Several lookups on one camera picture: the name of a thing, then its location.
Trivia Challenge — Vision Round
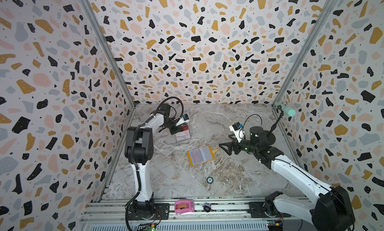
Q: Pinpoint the clear acrylic card box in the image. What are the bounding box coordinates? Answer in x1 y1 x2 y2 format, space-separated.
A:
175 129 191 142

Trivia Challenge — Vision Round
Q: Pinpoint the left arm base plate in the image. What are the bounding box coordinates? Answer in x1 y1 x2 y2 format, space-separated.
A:
125 201 170 221

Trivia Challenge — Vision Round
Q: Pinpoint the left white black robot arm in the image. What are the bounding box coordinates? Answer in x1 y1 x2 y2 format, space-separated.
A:
124 103 190 216

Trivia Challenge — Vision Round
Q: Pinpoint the green circuit board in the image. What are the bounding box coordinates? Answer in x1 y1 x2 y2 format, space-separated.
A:
143 224 157 231

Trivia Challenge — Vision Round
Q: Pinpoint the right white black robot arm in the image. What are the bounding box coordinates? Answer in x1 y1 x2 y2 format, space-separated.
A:
219 123 356 231

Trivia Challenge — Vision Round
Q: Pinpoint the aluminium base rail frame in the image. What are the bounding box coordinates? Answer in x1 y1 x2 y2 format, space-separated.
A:
80 196 316 231

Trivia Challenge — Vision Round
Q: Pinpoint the small black knob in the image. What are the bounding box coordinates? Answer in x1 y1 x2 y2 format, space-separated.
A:
203 203 212 213

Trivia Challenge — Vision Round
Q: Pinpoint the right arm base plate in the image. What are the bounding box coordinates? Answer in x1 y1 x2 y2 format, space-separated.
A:
248 202 291 218

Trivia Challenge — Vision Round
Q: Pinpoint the right circuit board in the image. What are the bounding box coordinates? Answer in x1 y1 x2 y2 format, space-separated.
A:
267 220 284 231

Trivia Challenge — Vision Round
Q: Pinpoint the yellow leather card holder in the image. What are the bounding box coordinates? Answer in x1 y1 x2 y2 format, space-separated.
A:
187 146 219 167

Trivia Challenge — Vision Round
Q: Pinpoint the black microphone stand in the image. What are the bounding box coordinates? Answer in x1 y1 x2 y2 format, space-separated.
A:
267 112 284 145

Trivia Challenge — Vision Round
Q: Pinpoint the left black corrugated cable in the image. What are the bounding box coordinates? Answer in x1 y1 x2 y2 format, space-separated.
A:
124 95 184 231

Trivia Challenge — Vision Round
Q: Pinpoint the pink tape dispenser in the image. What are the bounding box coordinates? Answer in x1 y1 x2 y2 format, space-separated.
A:
174 200 195 215

